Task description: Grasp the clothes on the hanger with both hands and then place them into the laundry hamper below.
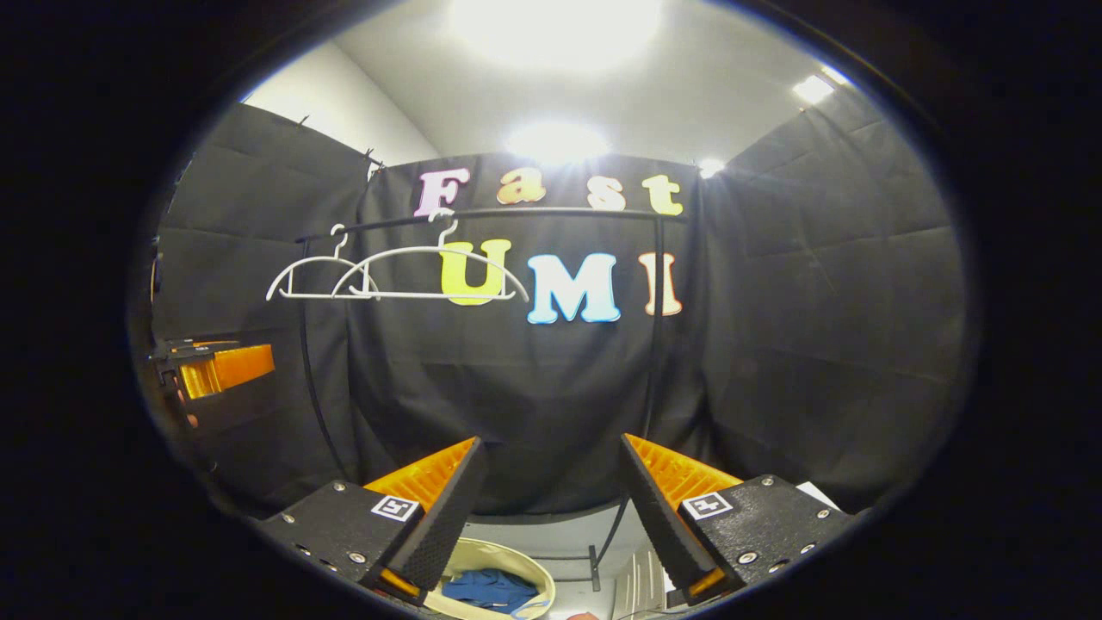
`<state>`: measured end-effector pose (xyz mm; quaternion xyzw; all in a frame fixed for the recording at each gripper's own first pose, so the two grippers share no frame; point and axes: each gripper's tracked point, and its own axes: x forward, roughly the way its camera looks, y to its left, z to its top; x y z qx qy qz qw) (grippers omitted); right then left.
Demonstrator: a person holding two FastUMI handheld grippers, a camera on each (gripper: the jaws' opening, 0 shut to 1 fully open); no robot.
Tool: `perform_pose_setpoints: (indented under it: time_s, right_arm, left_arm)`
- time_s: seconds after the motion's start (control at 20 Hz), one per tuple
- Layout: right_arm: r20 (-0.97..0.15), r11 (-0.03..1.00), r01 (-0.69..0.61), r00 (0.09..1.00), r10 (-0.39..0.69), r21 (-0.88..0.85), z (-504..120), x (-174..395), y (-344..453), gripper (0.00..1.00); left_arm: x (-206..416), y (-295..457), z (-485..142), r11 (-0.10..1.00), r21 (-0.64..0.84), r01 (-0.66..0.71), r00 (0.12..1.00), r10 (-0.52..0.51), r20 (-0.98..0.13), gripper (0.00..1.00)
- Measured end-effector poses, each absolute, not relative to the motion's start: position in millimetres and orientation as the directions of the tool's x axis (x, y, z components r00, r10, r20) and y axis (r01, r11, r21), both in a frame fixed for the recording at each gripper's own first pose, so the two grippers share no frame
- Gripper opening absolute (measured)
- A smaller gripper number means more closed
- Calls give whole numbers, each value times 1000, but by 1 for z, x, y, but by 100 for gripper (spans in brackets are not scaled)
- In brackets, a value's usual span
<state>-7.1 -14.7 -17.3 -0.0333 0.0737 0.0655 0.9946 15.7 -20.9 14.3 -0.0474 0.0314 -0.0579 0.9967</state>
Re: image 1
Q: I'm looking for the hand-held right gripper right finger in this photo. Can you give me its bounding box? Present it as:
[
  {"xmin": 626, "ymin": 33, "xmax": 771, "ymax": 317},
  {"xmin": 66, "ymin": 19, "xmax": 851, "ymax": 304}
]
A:
[{"xmin": 620, "ymin": 433, "xmax": 862, "ymax": 605}]

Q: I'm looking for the small rectangular ceiling light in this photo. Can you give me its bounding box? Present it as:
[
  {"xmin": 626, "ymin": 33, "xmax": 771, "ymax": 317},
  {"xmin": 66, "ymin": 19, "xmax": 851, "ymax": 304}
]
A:
[{"xmin": 792, "ymin": 74, "xmax": 837, "ymax": 105}]

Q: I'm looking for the white sheet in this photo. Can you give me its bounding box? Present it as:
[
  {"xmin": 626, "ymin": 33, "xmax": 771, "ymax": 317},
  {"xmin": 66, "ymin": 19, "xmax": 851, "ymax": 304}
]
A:
[{"xmin": 796, "ymin": 482, "xmax": 850, "ymax": 511}]

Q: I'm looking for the grey ribbed panel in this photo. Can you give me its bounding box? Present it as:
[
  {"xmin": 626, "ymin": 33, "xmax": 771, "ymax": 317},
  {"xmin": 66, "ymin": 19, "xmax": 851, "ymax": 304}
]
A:
[{"xmin": 614, "ymin": 551, "xmax": 666, "ymax": 620}]

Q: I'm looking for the black metal clothes rack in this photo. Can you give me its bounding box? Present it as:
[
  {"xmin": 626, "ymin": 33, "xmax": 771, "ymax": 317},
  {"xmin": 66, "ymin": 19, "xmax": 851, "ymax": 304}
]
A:
[{"xmin": 295, "ymin": 207, "xmax": 690, "ymax": 593}]

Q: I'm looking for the cream round laundry hamper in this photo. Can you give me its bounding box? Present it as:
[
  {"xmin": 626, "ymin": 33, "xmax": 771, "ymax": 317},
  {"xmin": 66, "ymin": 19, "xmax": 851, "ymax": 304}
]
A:
[{"xmin": 424, "ymin": 538, "xmax": 558, "ymax": 620}]

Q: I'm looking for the white clothes hanger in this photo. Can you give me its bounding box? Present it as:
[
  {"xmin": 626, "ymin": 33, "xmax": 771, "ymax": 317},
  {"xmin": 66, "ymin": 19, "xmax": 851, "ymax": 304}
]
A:
[
  {"xmin": 331, "ymin": 208, "xmax": 530, "ymax": 304},
  {"xmin": 265, "ymin": 224, "xmax": 380, "ymax": 302}
]

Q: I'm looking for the long strip ceiling light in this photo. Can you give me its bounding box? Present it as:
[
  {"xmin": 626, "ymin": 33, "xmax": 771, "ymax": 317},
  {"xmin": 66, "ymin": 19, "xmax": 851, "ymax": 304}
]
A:
[{"xmin": 504, "ymin": 121, "xmax": 610, "ymax": 165}]

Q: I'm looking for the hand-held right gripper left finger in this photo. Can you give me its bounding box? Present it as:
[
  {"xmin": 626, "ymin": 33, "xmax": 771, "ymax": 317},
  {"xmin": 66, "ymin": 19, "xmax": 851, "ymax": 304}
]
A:
[{"xmin": 257, "ymin": 437, "xmax": 489, "ymax": 607}]

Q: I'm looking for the large square ceiling light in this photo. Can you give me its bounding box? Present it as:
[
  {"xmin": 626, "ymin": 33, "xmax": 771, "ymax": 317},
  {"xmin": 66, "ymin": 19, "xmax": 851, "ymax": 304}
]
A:
[{"xmin": 448, "ymin": 0, "xmax": 664, "ymax": 71}]

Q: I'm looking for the blue corduroy jacket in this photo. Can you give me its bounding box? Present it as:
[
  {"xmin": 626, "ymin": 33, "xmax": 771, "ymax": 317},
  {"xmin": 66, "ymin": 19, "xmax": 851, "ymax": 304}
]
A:
[{"xmin": 442, "ymin": 568, "xmax": 540, "ymax": 617}]

